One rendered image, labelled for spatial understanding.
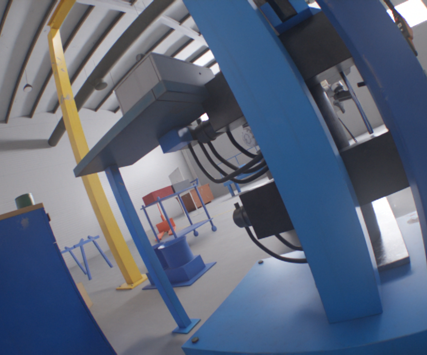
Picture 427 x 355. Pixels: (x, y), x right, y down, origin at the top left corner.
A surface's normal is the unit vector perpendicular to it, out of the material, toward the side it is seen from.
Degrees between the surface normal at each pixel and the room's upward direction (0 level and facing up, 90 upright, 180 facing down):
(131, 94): 90
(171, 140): 90
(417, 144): 90
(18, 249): 90
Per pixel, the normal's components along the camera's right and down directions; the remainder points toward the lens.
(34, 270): 0.76, -0.36
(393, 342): -0.51, 0.19
